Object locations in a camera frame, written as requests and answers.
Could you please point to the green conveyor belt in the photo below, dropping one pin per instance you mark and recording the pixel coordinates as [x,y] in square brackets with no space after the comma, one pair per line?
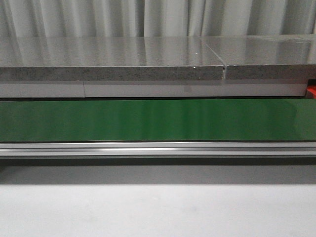
[158,120]

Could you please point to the aluminium conveyor side rail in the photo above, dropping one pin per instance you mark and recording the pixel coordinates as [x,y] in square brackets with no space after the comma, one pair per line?
[159,149]

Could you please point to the grey stone countertop slab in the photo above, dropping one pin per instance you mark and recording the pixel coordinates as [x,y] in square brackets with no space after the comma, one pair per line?
[106,67]

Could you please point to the red plastic bin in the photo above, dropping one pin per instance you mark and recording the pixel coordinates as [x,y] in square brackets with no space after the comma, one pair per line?
[311,92]

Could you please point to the grey pleated curtain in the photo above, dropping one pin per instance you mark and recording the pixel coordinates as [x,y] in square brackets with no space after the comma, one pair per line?
[149,18]

